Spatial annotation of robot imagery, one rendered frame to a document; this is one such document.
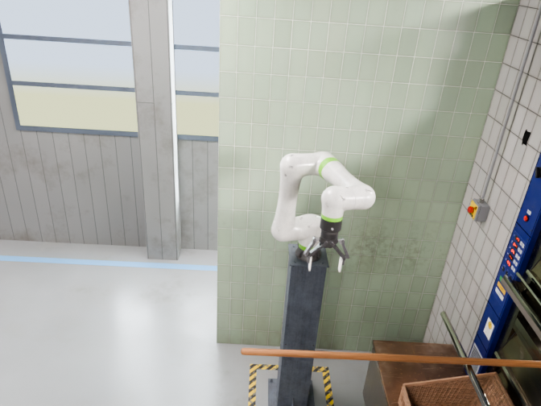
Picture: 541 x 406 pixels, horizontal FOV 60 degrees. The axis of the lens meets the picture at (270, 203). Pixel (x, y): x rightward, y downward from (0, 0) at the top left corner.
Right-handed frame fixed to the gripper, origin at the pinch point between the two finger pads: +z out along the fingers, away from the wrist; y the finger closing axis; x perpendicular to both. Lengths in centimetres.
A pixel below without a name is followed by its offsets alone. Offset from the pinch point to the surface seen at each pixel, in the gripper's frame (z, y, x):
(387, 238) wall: 40, -59, -99
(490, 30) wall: -97, -90, -96
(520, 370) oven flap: 47, -100, 9
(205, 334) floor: 145, 66, -112
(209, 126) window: 10, 78, -228
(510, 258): 5, -98, -25
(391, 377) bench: 89, -52, -22
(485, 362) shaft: 27, -71, 25
